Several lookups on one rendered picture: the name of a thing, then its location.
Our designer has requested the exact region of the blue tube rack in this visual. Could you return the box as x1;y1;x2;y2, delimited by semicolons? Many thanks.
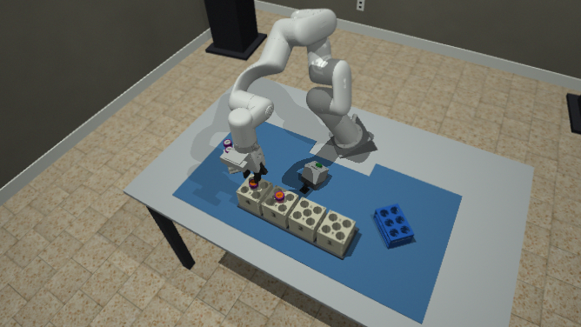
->
373;204;414;249

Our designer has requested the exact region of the white tube rack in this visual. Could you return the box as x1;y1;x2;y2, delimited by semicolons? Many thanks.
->
227;165;239;174

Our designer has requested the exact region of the beige bucket adapter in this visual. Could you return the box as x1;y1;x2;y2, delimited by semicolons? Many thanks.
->
236;174;273;216
262;185;299;229
288;197;326;242
317;210;356;256

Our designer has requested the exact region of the blue bench mat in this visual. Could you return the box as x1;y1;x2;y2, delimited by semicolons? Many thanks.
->
172;122;462;324

